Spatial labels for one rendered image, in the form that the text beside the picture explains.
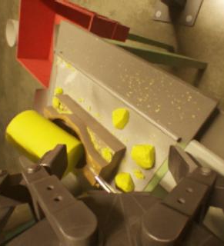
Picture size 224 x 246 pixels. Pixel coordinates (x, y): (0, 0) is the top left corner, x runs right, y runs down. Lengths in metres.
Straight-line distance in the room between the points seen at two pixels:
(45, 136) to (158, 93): 0.17
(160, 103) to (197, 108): 0.04
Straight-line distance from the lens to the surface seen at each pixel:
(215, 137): 0.26
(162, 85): 0.22
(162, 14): 1.38
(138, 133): 0.25
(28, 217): 0.38
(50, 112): 0.33
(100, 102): 0.29
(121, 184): 0.28
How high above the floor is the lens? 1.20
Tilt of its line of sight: 46 degrees down
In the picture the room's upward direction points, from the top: 107 degrees counter-clockwise
